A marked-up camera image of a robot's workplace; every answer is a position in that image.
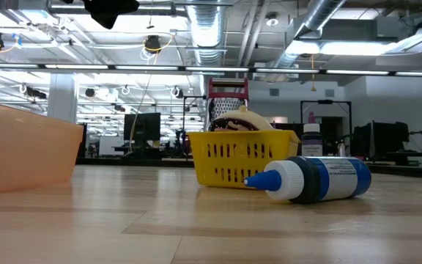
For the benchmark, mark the blue dye bottle white cap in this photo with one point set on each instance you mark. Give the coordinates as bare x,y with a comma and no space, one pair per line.
339,179

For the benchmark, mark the white building column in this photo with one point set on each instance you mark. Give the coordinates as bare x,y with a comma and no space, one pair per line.
62,99

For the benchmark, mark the slanted silver ventilation duct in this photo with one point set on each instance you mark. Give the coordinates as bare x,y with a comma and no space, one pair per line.
321,12

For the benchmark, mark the purple-capped dark bottle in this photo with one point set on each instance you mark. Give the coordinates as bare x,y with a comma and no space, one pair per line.
311,141

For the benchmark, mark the black metal gantry frame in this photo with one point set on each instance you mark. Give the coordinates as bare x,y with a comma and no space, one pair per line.
326,102

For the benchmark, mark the yellow plastic basket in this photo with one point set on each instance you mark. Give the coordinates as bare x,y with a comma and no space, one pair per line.
229,161

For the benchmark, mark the black computer monitor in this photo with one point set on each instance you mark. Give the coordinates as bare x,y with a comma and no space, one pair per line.
141,130

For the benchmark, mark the wide silver ventilation duct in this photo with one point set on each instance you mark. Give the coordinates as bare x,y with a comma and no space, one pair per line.
207,29

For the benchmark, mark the metal box grater red base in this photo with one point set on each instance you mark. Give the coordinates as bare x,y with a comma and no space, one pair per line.
225,104

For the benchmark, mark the dark workstation equipment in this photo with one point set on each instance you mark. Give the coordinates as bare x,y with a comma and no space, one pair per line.
383,141

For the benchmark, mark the overhead light bar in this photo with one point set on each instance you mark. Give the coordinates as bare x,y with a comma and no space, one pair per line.
75,66

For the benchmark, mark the orange translucent plastic bowl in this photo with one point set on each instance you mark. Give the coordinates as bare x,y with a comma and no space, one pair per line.
24,146

